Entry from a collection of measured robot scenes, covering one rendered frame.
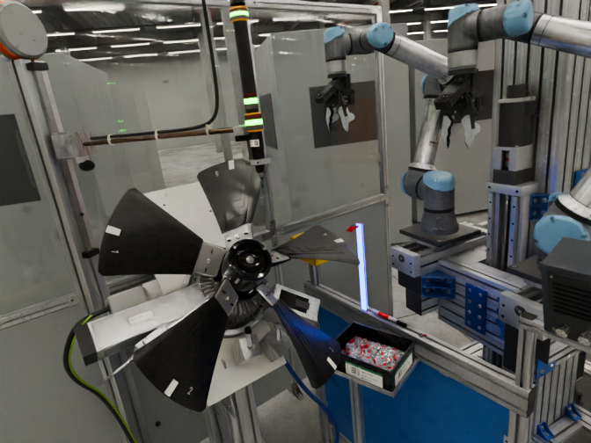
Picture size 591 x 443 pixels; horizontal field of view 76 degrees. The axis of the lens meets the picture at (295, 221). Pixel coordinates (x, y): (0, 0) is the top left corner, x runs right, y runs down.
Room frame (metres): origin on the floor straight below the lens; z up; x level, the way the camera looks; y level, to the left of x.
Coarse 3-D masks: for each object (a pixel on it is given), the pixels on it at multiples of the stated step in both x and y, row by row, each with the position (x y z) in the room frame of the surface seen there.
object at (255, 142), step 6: (234, 0) 0.99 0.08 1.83; (240, 0) 0.99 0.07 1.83; (252, 132) 0.99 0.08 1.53; (258, 132) 0.99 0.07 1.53; (252, 138) 0.99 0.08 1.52; (258, 138) 0.99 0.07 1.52; (252, 144) 0.99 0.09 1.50; (258, 144) 0.99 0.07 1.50; (252, 150) 1.00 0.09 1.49; (258, 150) 0.99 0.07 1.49; (252, 156) 1.00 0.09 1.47; (258, 156) 0.99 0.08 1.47; (264, 156) 1.00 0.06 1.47; (258, 168) 1.00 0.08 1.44; (264, 168) 1.01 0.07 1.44
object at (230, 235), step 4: (244, 224) 1.03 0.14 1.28; (248, 224) 1.02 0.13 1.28; (236, 228) 1.04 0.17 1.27; (240, 228) 1.03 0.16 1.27; (244, 228) 1.02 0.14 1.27; (248, 228) 1.02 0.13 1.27; (228, 232) 1.04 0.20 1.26; (232, 232) 1.04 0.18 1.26; (236, 232) 1.03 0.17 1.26; (240, 232) 1.02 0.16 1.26; (244, 232) 1.02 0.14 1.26; (248, 232) 1.01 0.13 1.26; (224, 236) 1.04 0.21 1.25; (228, 236) 1.03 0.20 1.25; (232, 236) 1.03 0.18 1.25; (240, 236) 1.01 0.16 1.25; (244, 236) 1.01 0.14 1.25; (248, 236) 1.00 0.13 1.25; (252, 236) 1.00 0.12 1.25; (232, 240) 1.02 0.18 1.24; (236, 240) 1.01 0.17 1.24; (228, 244) 1.02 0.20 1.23; (228, 248) 1.01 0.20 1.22
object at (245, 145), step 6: (234, 132) 1.01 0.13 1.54; (240, 132) 1.01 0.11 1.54; (246, 132) 1.02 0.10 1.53; (240, 138) 1.00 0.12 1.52; (246, 138) 1.00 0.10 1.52; (246, 144) 1.00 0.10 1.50; (246, 150) 1.00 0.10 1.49; (246, 156) 1.00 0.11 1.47; (270, 156) 1.01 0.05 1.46; (246, 162) 0.99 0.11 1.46; (252, 162) 0.98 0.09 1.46; (258, 162) 0.97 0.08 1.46; (264, 162) 0.98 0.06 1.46; (270, 162) 0.99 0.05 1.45
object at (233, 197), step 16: (240, 160) 1.18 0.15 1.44; (208, 176) 1.17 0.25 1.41; (224, 176) 1.15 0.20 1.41; (240, 176) 1.14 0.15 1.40; (256, 176) 1.13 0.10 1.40; (208, 192) 1.14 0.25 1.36; (224, 192) 1.12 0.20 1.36; (240, 192) 1.09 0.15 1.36; (256, 192) 1.08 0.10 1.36; (224, 208) 1.09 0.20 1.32; (240, 208) 1.06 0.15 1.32; (224, 224) 1.05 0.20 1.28; (240, 224) 1.03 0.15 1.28
